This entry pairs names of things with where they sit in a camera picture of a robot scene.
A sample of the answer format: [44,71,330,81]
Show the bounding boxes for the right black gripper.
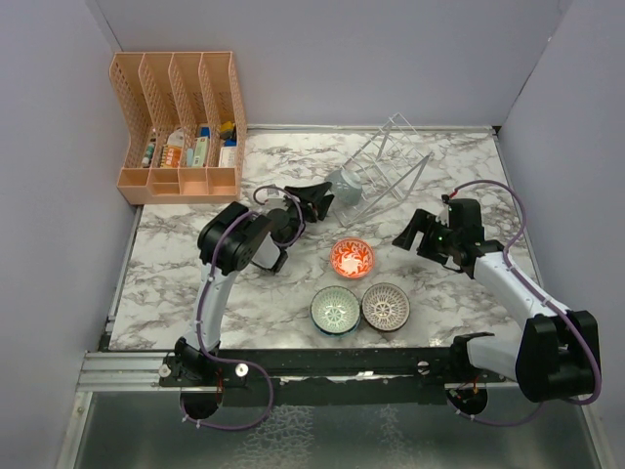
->
[394,209,460,265]

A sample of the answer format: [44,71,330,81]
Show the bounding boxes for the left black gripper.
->
[281,182,333,250]

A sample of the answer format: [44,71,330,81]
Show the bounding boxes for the orange floral bowl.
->
[330,237,375,279]

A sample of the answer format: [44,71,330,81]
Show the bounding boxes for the brown line pattern bowl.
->
[361,282,410,332]

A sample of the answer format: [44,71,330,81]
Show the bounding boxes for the green line pattern bowl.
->
[310,285,360,336]

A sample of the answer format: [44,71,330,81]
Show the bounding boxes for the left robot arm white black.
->
[174,182,334,386]

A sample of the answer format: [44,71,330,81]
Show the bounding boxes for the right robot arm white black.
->
[393,197,601,403]

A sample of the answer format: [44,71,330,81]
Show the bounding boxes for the yellow black object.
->
[220,121,236,140]

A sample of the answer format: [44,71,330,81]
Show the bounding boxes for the green white box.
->
[187,136,210,168]

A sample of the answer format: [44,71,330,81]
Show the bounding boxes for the orange white carton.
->
[160,128,185,169]

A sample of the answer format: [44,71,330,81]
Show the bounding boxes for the orange plastic file organizer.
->
[109,51,247,205]

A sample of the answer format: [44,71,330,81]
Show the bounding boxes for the small bottle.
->
[142,138,156,168]

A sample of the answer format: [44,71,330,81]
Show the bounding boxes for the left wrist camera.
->
[265,188,285,207]

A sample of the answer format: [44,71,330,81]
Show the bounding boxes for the white wire dish rack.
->
[331,112,434,228]

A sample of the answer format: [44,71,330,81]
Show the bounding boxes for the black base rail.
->
[159,341,509,406]

